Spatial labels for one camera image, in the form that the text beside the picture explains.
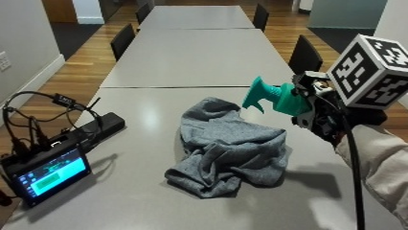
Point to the wooden door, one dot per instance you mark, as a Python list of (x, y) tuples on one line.
[(59, 10)]

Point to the grey cloth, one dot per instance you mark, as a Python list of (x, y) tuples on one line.
[(232, 145)]

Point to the black chair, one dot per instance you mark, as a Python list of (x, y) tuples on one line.
[(142, 12), (123, 40), (261, 16), (305, 56)]

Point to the black touchscreen device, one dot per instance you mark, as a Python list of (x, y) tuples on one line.
[(47, 175)]

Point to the white marker cube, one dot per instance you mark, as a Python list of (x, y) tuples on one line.
[(360, 72)]

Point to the long black box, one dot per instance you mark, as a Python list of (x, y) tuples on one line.
[(101, 125)]

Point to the white wall outlet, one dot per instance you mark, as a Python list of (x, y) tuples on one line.
[(4, 60)]

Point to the small black adapter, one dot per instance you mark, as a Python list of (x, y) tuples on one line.
[(68, 101)]

